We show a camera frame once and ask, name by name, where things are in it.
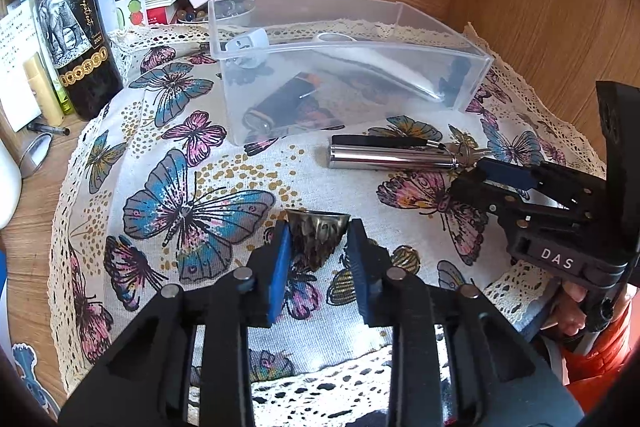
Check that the dark wine bottle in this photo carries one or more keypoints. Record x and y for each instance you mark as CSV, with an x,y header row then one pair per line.
x,y
85,72

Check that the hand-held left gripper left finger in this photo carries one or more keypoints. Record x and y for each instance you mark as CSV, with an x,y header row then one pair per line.
x,y
279,274

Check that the blue sticker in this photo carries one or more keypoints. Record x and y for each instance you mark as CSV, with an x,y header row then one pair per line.
x,y
32,382

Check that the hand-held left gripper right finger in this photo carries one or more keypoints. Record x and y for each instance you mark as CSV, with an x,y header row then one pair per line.
x,y
361,274

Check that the small metal mirror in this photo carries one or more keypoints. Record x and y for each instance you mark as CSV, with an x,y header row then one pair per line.
x,y
36,153

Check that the brass metal thimble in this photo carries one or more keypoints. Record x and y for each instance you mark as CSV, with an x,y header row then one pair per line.
x,y
317,237

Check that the yellow tube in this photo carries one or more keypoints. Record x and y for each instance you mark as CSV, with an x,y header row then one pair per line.
x,y
42,89

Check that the white cube adapter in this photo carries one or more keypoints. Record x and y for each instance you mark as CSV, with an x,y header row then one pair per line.
x,y
247,43

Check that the white rounded object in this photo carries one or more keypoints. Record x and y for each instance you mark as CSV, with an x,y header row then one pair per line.
x,y
9,187

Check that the white handwritten note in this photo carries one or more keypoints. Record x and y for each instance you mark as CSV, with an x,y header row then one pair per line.
x,y
15,57

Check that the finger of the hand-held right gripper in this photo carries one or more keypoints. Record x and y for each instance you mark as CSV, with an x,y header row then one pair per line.
x,y
480,194
507,173

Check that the green tube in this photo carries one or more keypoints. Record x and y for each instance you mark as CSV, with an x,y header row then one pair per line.
x,y
65,102

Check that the clear plastic box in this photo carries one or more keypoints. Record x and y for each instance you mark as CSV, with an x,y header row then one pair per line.
x,y
380,9

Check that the person's right forearm orange sleeve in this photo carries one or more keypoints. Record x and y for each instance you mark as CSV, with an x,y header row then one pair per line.
x,y
610,367

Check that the white plastic shoehorn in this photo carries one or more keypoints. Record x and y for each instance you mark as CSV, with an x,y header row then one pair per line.
x,y
380,62

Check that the butterfly print lace cloth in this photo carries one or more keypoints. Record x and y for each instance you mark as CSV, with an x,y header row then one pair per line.
x,y
225,167

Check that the person's right hand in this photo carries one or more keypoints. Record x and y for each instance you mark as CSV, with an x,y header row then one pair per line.
x,y
569,314

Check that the black lighter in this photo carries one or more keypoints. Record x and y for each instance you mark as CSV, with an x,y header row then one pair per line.
x,y
280,102

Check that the silver metal cylinder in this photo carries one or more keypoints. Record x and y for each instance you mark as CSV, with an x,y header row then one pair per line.
x,y
390,158

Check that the small black pen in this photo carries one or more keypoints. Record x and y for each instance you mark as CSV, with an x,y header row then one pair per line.
x,y
49,128

